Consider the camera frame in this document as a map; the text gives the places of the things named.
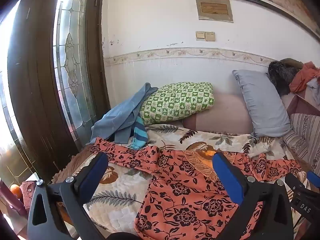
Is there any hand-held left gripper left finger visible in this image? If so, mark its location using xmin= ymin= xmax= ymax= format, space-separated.
xmin=27 ymin=152 xmax=109 ymax=240

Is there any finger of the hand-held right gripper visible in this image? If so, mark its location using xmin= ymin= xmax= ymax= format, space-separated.
xmin=285 ymin=172 xmax=309 ymax=202
xmin=307 ymin=171 xmax=320 ymax=193

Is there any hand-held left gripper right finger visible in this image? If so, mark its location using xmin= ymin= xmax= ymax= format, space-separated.
xmin=212 ymin=152 xmax=294 ymax=240

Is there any orange floral shirt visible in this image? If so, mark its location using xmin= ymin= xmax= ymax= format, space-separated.
xmin=89 ymin=137 xmax=307 ymax=240

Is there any leaf print plush blanket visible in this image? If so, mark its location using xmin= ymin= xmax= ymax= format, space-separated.
xmin=51 ymin=124 xmax=312 ymax=238

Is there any striped sofa cushion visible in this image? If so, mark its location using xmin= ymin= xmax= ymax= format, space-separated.
xmin=282 ymin=113 xmax=320 ymax=178

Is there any grey-blue ribbed garment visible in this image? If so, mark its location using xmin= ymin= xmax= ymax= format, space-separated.
xmin=114 ymin=105 xmax=140 ymax=144

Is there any teal striped garment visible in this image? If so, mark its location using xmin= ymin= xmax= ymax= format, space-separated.
xmin=128 ymin=115 xmax=148 ymax=150

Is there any light blue cloth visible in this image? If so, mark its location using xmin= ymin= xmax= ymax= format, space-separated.
xmin=91 ymin=82 xmax=158 ymax=143

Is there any pink sofa backrest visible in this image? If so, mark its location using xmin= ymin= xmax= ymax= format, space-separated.
xmin=182 ymin=90 xmax=257 ymax=133

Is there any grey pillow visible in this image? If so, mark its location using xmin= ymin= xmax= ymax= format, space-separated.
xmin=232 ymin=69 xmax=292 ymax=138

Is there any green checkered pillow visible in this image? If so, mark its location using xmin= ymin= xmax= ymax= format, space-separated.
xmin=139 ymin=82 xmax=215 ymax=125

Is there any white-grey cloth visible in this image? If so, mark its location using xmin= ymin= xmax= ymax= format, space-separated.
xmin=306 ymin=76 xmax=320 ymax=105

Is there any orange cloth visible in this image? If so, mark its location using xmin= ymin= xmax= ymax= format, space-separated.
xmin=289 ymin=61 xmax=320 ymax=94

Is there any brown door with stained glass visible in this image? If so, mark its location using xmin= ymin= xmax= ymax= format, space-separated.
xmin=0 ymin=0 xmax=112 ymax=188

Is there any dark fuzzy cushion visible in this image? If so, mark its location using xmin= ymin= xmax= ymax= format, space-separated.
xmin=268 ymin=60 xmax=300 ymax=96

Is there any wall panel cover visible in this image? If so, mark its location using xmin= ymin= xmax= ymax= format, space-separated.
xmin=195 ymin=0 xmax=234 ymax=23

